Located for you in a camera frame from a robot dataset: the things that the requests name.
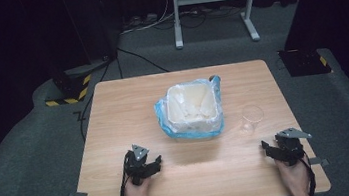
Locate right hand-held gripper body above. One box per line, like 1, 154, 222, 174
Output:
272, 125, 317, 169

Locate white square waste bin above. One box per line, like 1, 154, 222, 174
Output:
163, 79, 222, 137

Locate white floor cable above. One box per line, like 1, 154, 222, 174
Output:
115, 0, 178, 36

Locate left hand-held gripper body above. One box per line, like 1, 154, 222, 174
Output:
121, 142, 161, 187

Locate power strip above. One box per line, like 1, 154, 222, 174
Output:
125, 11, 160, 28

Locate black hazard-striped stand base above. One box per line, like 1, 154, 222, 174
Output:
40, 63, 96, 109

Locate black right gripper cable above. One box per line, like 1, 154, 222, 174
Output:
299, 150, 319, 196

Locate black flat stand base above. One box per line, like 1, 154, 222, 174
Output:
277, 44, 333, 80

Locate black floor cable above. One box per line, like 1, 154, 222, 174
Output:
65, 41, 179, 144

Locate person's right hand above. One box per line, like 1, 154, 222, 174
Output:
274, 155, 313, 196

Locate white bin with blue bag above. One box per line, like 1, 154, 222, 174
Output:
151, 74, 228, 145

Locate clear plastic cup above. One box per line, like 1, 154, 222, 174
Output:
237, 103, 267, 135

